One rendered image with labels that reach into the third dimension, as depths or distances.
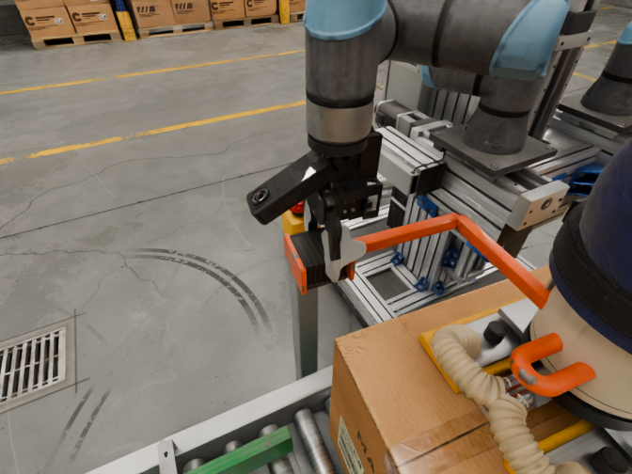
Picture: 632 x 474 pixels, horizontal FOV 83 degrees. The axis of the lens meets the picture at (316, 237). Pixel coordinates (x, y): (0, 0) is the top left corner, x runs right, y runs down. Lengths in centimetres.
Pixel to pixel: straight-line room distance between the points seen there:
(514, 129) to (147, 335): 168
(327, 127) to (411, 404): 40
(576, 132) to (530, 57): 102
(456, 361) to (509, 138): 62
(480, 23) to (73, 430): 177
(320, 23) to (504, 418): 46
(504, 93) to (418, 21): 54
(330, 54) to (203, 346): 157
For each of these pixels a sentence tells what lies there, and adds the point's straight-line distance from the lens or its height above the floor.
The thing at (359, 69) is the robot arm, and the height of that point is 136.
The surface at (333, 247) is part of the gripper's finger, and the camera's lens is 46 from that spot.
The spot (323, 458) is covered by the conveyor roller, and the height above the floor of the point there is 55.
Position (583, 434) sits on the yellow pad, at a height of 98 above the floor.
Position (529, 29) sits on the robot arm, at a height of 139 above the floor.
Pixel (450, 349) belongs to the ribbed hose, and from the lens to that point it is 53.
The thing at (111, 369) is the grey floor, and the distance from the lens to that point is 189.
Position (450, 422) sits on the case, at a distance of 59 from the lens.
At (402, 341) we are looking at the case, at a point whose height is 95.
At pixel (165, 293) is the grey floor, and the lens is 205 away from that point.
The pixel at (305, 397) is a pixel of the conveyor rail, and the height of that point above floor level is 59.
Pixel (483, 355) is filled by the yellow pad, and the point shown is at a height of 98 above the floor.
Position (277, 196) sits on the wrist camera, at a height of 122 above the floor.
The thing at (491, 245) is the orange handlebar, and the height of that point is 109.
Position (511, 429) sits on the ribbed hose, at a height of 104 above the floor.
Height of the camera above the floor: 147
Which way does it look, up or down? 42 degrees down
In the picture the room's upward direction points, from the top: straight up
